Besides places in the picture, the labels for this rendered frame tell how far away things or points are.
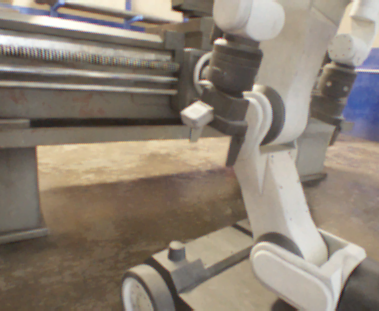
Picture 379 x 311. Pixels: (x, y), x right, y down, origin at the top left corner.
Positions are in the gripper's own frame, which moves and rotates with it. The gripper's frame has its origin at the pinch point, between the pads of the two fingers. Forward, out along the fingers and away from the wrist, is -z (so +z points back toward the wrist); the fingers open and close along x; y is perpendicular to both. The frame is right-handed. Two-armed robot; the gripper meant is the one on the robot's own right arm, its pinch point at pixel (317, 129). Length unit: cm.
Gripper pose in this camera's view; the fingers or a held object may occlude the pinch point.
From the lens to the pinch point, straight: 95.6
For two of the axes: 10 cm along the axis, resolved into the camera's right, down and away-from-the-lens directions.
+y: -7.5, 1.1, -6.5
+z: 2.2, -8.9, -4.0
